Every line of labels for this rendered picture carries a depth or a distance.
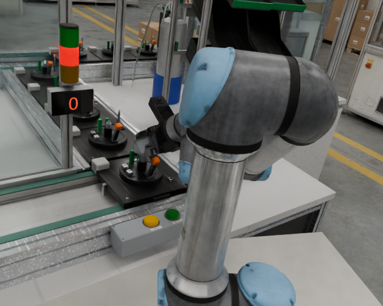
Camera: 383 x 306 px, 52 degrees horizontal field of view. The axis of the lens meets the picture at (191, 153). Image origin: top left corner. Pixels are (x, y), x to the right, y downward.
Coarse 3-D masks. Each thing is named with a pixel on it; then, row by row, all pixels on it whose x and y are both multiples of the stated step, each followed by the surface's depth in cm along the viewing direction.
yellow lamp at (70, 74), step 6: (60, 66) 108; (66, 66) 107; (72, 66) 107; (78, 66) 109; (60, 72) 109; (66, 72) 108; (72, 72) 108; (78, 72) 110; (60, 78) 110; (66, 78) 108; (72, 78) 109; (78, 78) 111
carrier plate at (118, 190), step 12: (156, 156) 139; (108, 168) 128; (168, 168) 133; (108, 180) 122; (120, 180) 123; (180, 180) 127; (120, 192) 117; (132, 192) 118; (144, 192) 119; (156, 192) 119; (168, 192) 121; (180, 192) 124; (120, 204) 114; (132, 204) 114
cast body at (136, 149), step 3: (150, 141) 120; (135, 144) 122; (147, 144) 120; (150, 144) 120; (135, 147) 122; (138, 147) 121; (147, 147) 119; (150, 147) 119; (135, 150) 123; (138, 150) 121; (147, 150) 119; (153, 150) 120; (138, 153) 121; (141, 153) 120; (144, 153) 119; (147, 153) 119; (150, 153) 120; (144, 156) 119; (147, 156) 120
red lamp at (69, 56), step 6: (60, 48) 105; (66, 48) 105; (72, 48) 105; (78, 48) 107; (60, 54) 106; (66, 54) 105; (72, 54) 106; (78, 54) 108; (60, 60) 107; (66, 60) 106; (72, 60) 106; (78, 60) 109
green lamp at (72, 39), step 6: (60, 30) 103; (66, 30) 102; (72, 30) 103; (78, 30) 105; (60, 36) 104; (66, 36) 103; (72, 36) 103; (78, 36) 106; (60, 42) 105; (66, 42) 104; (72, 42) 104; (78, 42) 106
